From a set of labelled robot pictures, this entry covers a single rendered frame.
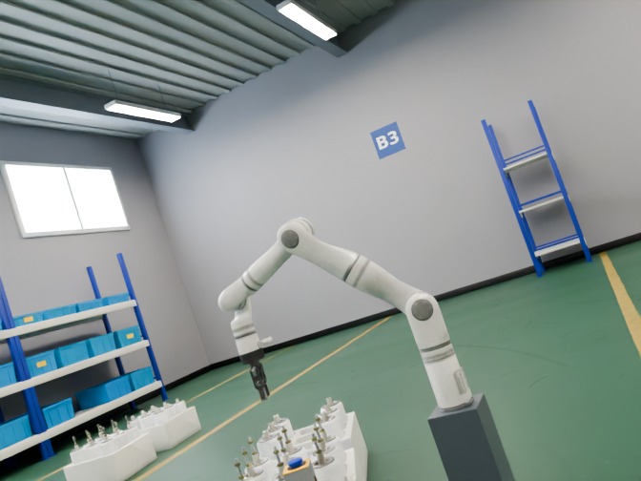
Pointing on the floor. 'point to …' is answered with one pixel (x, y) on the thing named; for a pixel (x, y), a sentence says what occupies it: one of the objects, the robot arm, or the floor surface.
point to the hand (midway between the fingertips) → (264, 394)
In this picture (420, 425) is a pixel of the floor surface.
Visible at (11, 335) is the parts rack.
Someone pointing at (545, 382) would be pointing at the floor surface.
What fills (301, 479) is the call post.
